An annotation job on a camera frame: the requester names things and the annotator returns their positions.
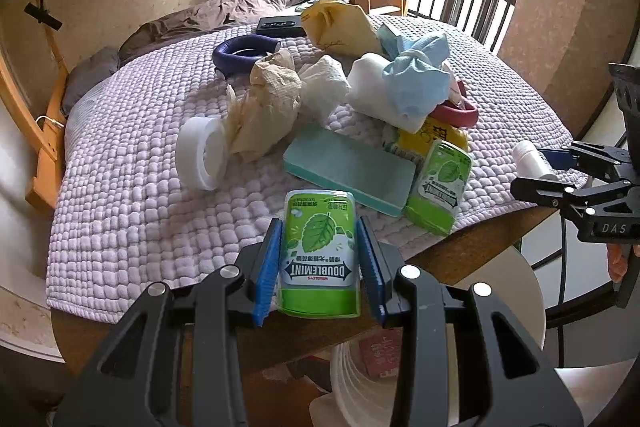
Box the white pill bottle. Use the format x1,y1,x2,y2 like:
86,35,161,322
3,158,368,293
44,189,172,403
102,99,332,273
512,140,559,181

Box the yellow snack wrapper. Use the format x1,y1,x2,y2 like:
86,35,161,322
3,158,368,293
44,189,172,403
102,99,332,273
382,117,469,162

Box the white tape roll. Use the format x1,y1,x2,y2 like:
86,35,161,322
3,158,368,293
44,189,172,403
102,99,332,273
175,117,229,192

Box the beige paper towel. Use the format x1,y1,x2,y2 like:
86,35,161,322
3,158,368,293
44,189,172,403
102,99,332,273
224,50,302,162

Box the blue face mask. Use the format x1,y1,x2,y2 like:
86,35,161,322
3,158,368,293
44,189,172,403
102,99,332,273
376,23,450,118

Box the brown rumpled duvet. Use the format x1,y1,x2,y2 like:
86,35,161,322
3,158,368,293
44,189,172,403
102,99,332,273
118,0,309,65

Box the person right hand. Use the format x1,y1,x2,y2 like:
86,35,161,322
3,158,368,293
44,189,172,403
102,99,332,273
606,244,628,283

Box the white crumpled tissue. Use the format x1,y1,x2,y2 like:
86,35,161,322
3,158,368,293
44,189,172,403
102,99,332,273
298,55,350,122

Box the black flat box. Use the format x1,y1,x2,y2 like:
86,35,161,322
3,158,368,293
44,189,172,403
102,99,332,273
256,15,306,38

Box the green Doublemint gum pack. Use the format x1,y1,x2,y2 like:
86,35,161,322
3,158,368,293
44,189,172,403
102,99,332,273
279,190,360,319

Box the teal flat box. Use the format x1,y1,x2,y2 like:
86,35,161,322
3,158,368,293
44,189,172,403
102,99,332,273
282,126,416,218

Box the black wall bracket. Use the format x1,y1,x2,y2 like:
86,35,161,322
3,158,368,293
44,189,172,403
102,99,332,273
24,0,63,31

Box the white trash bin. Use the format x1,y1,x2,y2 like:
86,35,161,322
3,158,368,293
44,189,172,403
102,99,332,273
309,246,546,426

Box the purple ring tube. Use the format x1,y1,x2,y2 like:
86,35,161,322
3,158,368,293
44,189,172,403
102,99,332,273
213,34,280,77

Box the grey pillow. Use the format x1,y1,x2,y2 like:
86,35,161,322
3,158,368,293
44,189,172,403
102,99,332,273
61,46,119,116

